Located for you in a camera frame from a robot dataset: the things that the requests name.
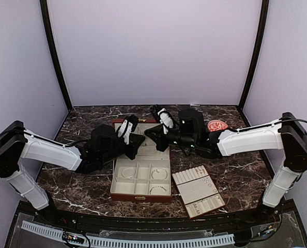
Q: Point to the white slotted cable duct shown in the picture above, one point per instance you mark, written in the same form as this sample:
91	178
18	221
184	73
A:
72	239

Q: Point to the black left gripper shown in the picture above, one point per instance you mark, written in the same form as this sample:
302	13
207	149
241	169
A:
134	144

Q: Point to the red jewelry box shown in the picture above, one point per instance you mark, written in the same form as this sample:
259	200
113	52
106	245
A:
147	178

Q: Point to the red white patterned bowl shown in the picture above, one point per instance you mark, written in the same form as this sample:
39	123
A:
216	125

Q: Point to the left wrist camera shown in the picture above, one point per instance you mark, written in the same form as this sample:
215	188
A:
105	137

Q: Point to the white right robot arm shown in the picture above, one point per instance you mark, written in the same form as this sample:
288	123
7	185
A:
286	133

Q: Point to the black frame post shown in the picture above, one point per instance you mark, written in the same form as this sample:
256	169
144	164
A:
53	53
255	54

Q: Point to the black front table rail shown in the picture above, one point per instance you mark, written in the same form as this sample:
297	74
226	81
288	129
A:
165	217

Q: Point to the right black frame post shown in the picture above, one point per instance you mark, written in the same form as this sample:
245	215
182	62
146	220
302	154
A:
255	54

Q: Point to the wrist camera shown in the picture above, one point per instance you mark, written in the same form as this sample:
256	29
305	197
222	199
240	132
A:
190	121
105	137

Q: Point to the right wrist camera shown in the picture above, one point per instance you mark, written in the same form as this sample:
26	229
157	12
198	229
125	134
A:
190	121

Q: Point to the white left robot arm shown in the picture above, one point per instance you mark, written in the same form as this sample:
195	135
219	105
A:
17	142

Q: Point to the red jewelry tray insert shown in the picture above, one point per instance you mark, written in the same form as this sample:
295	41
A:
198	192

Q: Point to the left black frame post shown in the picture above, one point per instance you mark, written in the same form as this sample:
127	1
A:
53	53

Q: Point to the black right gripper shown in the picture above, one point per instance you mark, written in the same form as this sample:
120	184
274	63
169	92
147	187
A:
161	145

